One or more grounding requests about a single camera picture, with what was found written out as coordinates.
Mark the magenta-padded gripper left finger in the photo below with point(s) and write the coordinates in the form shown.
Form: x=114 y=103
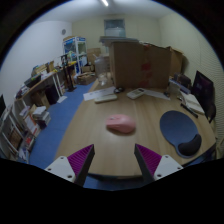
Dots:
x=63 y=166

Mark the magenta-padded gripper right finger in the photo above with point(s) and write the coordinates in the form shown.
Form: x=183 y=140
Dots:
x=165 y=165

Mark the pink computer mouse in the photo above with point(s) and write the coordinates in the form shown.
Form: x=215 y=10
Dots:
x=121 y=123

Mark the blue mouse pad with wrist rest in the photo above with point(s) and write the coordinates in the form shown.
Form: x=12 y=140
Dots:
x=176 y=128

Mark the bookshelf unit with books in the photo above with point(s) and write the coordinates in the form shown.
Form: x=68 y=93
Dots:
x=23 y=130

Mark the black marker pen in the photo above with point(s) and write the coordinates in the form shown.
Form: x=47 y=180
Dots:
x=189 y=110

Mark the white open book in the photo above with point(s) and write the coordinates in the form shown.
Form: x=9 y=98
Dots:
x=193 y=102

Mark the black office chair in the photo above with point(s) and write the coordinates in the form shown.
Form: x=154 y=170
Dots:
x=212 y=113

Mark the small dark clip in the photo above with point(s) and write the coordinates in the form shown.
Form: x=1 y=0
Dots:
x=166 y=94

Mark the white paper sheet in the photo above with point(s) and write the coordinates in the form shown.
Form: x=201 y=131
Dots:
x=156 y=94
x=93 y=94

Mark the white air conditioner remote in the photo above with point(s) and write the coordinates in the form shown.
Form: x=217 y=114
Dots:
x=136 y=93

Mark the black computer monitor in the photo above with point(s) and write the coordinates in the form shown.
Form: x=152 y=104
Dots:
x=202 y=90

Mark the open cardboard box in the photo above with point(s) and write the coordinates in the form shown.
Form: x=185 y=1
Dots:
x=86 y=79

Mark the black metal stand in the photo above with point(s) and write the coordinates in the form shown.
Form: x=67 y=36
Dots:
x=70 y=75

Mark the tall brown cardboard box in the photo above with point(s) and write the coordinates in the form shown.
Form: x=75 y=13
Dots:
x=176 y=61

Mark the clear plastic water jug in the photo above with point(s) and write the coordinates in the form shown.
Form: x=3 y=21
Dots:
x=101 y=68

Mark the large brown cardboard box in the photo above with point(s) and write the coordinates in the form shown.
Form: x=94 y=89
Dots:
x=130 y=65

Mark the white and blue cabinet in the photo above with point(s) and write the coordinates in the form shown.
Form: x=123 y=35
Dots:
x=79 y=50

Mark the window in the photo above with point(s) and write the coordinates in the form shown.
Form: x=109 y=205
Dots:
x=114 y=27

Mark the ceiling tube light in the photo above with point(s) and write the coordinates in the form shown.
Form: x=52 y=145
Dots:
x=105 y=2

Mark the round wall fixture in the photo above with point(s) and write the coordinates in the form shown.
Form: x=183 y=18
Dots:
x=63 y=31

